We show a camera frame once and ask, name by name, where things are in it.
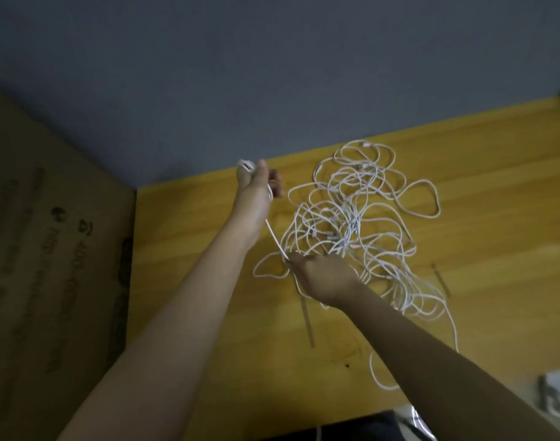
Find plain brown cardboard box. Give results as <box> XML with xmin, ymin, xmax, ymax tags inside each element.
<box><xmin>0</xmin><ymin>85</ymin><xmax>137</xmax><ymax>441</ymax></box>

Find person's dark clothing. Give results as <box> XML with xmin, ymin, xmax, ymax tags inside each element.
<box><xmin>262</xmin><ymin>410</ymin><xmax>412</xmax><ymax>441</ymax></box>

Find grey object on floor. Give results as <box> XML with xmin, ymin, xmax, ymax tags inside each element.
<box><xmin>536</xmin><ymin>366</ymin><xmax>560</xmax><ymax>421</ymax></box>

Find person's left forearm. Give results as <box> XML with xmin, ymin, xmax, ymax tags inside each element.
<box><xmin>58</xmin><ymin>229</ymin><xmax>255</xmax><ymax>441</ymax></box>

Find person's right forearm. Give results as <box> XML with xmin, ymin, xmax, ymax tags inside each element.
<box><xmin>339</xmin><ymin>287</ymin><xmax>560</xmax><ymax>441</ymax></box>

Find person's right hand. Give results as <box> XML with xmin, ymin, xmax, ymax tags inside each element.
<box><xmin>286</xmin><ymin>251</ymin><xmax>366</xmax><ymax>311</ymax></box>

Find tangle of white cables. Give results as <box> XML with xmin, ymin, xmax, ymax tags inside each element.
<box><xmin>252</xmin><ymin>138</ymin><xmax>461</xmax><ymax>392</ymax></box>

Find single white cable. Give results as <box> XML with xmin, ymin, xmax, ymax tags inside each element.
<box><xmin>236</xmin><ymin>157</ymin><xmax>292</xmax><ymax>265</ymax></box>

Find person's left hand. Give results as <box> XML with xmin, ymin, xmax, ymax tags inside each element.
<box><xmin>227</xmin><ymin>160</ymin><xmax>284</xmax><ymax>251</ymax></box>

